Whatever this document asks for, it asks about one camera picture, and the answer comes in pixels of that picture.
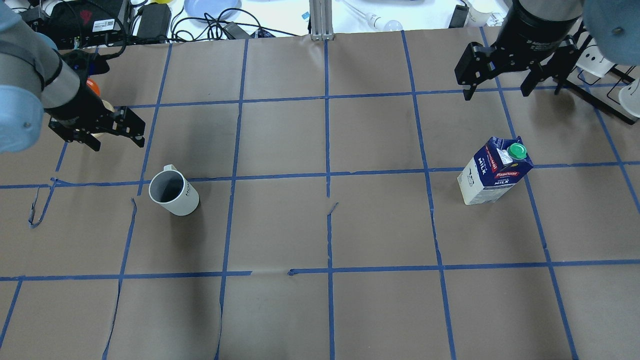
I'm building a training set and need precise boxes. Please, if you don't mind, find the orange plastic cup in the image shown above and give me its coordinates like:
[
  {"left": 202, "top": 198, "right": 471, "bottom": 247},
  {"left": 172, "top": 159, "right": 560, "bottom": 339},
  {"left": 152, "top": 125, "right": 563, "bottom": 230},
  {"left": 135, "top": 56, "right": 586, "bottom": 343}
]
[{"left": 86, "top": 77, "right": 101, "bottom": 97}]

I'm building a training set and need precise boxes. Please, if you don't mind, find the blue plate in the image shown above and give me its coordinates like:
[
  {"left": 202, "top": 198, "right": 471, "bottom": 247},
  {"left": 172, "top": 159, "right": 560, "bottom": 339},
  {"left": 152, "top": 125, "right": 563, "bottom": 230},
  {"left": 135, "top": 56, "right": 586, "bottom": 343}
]
[{"left": 183, "top": 0, "right": 242, "bottom": 19}]

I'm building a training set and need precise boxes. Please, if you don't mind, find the aluminium frame post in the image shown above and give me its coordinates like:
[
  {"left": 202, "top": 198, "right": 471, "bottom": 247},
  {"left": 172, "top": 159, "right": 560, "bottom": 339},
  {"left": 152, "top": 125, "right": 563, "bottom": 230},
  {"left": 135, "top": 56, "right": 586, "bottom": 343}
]
[{"left": 308, "top": 0, "right": 335, "bottom": 41}]

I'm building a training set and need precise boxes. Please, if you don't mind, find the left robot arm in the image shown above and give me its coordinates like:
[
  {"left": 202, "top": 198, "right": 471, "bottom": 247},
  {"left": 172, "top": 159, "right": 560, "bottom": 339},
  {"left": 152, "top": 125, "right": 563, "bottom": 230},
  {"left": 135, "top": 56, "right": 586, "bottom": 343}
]
[{"left": 0, "top": 4, "right": 146, "bottom": 153}]

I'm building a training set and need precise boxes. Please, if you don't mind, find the black wire cup rack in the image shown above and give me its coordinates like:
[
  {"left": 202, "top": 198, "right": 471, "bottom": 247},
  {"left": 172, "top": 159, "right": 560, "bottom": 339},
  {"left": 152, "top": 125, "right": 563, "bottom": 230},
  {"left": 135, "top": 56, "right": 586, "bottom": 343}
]
[{"left": 563, "top": 28, "right": 639, "bottom": 125}]

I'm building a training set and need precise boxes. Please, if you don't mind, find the paper cup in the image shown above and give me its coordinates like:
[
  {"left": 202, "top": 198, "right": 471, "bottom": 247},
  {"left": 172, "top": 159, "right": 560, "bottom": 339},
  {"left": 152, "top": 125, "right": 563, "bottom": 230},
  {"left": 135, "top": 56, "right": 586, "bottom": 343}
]
[{"left": 465, "top": 2, "right": 494, "bottom": 27}]

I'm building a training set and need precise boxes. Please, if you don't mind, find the blue white milk carton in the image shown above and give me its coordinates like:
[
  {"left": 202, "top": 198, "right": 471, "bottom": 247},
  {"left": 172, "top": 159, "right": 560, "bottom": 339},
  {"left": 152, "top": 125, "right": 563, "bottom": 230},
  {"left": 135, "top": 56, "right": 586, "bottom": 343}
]
[{"left": 457, "top": 136, "right": 534, "bottom": 206}]

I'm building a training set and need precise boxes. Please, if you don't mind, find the white ceramic mug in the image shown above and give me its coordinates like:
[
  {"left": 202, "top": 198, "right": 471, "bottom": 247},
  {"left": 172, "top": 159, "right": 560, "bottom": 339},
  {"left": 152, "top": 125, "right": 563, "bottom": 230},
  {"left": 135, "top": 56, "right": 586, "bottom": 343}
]
[{"left": 148, "top": 164, "right": 201, "bottom": 217}]

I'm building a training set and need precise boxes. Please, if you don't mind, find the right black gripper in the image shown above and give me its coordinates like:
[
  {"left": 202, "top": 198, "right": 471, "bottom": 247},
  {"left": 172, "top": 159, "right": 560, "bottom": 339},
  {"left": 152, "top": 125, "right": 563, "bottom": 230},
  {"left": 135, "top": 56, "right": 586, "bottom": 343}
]
[{"left": 454, "top": 0, "right": 584, "bottom": 101}]

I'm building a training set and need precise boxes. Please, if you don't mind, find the black computer box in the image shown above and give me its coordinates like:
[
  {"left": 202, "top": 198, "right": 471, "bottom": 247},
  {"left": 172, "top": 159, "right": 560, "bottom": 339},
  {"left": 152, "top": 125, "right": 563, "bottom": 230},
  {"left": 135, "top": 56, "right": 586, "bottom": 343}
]
[{"left": 16, "top": 0, "right": 134, "bottom": 50}]

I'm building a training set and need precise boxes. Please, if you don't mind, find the white cup on rack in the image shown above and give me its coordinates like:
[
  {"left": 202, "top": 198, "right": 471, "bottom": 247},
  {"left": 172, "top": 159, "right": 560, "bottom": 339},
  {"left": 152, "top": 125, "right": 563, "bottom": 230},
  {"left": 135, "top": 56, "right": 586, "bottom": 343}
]
[
  {"left": 618, "top": 79, "right": 640, "bottom": 118},
  {"left": 576, "top": 44, "right": 615, "bottom": 78}
]

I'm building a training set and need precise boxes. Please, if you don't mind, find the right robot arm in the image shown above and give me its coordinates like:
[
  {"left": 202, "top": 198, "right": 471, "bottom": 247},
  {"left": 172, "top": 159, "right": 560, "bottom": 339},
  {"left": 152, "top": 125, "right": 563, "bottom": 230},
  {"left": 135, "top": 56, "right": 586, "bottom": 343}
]
[{"left": 454, "top": 0, "right": 640, "bottom": 101}]

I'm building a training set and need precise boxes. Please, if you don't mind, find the black power adapter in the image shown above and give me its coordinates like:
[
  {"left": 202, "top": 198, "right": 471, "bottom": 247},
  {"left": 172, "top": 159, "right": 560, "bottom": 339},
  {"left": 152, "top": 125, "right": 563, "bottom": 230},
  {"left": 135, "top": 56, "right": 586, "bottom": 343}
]
[{"left": 134, "top": 2, "right": 171, "bottom": 44}]

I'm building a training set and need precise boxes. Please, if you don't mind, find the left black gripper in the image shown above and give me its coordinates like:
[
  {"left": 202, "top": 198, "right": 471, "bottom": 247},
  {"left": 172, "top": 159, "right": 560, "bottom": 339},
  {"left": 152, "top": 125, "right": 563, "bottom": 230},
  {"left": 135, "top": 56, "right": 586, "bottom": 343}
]
[{"left": 48, "top": 89, "right": 146, "bottom": 152}]

